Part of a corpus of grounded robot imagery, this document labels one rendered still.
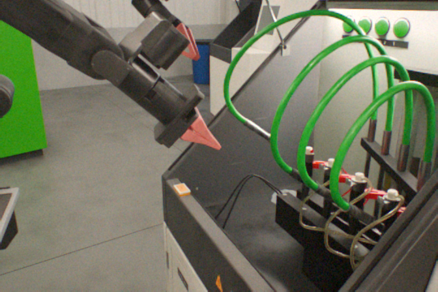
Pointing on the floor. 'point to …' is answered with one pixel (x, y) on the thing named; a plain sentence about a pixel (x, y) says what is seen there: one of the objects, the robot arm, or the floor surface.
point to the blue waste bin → (199, 73)
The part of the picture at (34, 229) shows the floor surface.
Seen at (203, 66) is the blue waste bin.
